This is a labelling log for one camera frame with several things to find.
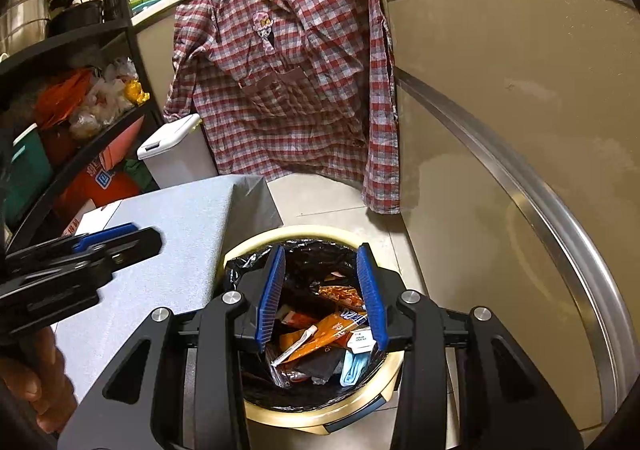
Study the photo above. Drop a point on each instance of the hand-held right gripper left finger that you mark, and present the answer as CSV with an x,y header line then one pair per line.
x,y
271,302

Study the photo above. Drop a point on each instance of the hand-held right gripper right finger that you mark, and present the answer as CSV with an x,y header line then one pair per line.
x,y
374,302

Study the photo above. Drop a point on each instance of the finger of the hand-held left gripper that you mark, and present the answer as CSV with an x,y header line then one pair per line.
x,y
50,302
105,237

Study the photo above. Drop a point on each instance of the blue white packet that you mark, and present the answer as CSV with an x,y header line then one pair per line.
x,y
354,319

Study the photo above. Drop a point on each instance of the orange snack bag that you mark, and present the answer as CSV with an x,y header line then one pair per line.
x,y
342,299

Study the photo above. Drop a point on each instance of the red white carton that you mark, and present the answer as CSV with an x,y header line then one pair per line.
x,y
300,317

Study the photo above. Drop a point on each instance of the small white carton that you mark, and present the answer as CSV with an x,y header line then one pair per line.
x,y
361,338

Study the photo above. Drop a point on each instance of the white straw wrapper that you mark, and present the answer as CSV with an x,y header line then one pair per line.
x,y
295,345

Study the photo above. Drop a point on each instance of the orange wrapper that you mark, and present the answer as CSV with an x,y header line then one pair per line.
x,y
325,335

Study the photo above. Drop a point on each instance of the blue face mask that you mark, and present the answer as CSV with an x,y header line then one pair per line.
x,y
352,370

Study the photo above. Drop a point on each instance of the black cloth mask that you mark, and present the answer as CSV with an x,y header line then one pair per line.
x,y
320,365

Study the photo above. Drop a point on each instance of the yellow trash can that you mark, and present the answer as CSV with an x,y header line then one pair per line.
x,y
310,417

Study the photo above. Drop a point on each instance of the person's left hand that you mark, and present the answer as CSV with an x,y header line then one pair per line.
x,y
42,380

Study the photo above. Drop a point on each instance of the green cooler box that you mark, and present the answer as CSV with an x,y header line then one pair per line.
x,y
32,169

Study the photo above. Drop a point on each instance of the orange printed bag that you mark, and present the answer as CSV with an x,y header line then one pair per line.
x,y
95,185

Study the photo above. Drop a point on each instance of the green bag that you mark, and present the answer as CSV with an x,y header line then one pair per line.
x,y
140,174

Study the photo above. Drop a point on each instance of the salmon pink box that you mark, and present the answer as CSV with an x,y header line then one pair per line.
x,y
122,144

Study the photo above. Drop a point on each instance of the white lidded bin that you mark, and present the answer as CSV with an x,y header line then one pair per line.
x,y
175,154

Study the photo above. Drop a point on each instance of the orange plastic bag on shelf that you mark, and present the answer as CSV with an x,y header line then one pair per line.
x,y
62,97

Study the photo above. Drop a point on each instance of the white plastic bags bundle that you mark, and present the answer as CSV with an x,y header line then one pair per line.
x,y
100,104

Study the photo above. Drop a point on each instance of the stainless steel pot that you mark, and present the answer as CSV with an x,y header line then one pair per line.
x,y
25,14

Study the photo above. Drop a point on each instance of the black cooking pot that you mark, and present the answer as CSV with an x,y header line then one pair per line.
x,y
77,17

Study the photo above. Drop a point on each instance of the black metal shelf rack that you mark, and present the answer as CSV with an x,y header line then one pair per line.
x,y
125,37

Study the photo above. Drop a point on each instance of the beige kitchen cabinet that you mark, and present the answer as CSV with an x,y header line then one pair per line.
x,y
500,129

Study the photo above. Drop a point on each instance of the red plaid shirt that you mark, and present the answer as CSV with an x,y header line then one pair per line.
x,y
290,79

